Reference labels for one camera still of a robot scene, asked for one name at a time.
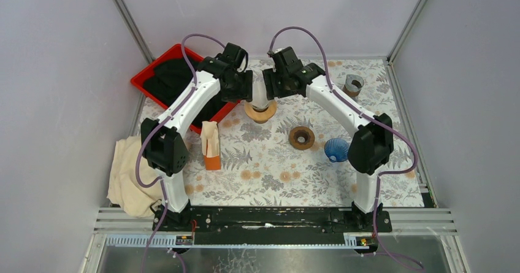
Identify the dark wooden dripper ring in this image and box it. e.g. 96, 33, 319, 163
288, 126, 316, 151

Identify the light wooden dripper ring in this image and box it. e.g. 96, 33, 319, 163
244, 99, 279, 125

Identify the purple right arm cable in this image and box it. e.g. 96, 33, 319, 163
268, 26, 426, 273

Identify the beige cloth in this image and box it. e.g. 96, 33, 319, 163
107, 136, 163, 218

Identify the clear ribbed glass dripper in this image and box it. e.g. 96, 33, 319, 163
250, 99, 271, 112

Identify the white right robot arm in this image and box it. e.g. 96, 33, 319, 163
262, 47, 394, 231

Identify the red plastic tray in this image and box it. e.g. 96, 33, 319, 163
130, 44, 238, 134

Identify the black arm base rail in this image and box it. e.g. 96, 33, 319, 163
152, 206, 392, 246

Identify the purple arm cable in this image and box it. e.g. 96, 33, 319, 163
135, 33, 227, 273
268, 26, 426, 273

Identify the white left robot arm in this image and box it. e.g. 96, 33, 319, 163
139, 43, 253, 231

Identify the white paper coffee filter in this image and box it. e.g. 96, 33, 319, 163
252, 80, 268, 100

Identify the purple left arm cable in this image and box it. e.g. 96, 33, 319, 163
135, 33, 227, 273

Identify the black cloth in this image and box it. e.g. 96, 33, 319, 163
143, 58, 227, 128

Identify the blue ribbed glass dripper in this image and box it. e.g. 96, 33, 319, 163
324, 138, 350, 163

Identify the orange coffee filter box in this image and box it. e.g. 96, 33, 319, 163
200, 121, 221, 171

